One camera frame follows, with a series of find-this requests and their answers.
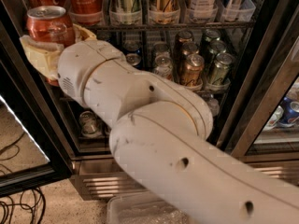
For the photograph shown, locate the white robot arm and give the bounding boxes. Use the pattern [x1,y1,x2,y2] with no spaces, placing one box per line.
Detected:
[21,27,299,224]

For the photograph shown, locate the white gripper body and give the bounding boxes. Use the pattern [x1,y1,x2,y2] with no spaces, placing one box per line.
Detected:
[58,40,124,106]

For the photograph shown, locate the clear plastic bin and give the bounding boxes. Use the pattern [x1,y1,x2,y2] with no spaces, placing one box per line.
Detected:
[107,192,188,224]

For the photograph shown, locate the top wire shelf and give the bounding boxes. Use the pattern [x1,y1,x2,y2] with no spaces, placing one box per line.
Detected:
[87,21,255,32]

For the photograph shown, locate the red coke can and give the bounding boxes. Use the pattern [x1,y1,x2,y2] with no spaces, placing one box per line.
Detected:
[70,0,103,25]
[26,6,75,87]

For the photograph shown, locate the gold soda can front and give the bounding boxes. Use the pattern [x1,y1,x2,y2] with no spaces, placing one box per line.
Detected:
[179,54,205,88]

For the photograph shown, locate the silver can bottom left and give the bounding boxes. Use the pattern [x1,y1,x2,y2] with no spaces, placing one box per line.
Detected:
[78,111,101,138]

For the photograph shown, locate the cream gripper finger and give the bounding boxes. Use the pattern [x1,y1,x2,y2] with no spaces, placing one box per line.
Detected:
[20,35,64,80]
[73,24,96,43]

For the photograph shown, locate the steel fridge bottom grille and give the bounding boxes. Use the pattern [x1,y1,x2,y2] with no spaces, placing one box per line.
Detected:
[70,155,299,201]

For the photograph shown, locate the open fridge glass door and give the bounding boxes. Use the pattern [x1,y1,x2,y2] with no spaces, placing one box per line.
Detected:
[0,4,71,197]

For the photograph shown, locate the black cables on floor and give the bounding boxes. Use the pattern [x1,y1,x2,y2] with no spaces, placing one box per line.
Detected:
[0,188,47,224]

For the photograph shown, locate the white green soda can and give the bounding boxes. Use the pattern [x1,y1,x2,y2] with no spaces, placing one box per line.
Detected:
[152,56,173,80]

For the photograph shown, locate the water bottle bottom right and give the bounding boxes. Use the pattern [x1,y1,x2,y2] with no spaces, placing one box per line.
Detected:
[206,98,220,117]

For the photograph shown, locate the pepsi can right fridge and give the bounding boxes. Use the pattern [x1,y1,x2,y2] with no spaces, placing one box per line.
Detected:
[278,96,299,127]

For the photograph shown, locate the green soda can front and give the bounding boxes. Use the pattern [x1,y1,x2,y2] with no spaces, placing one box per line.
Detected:
[206,53,235,91]

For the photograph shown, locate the gold tall can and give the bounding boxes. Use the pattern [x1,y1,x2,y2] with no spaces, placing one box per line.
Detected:
[149,0,179,24]

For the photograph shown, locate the green tall can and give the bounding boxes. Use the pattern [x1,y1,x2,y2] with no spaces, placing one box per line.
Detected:
[109,0,142,26]

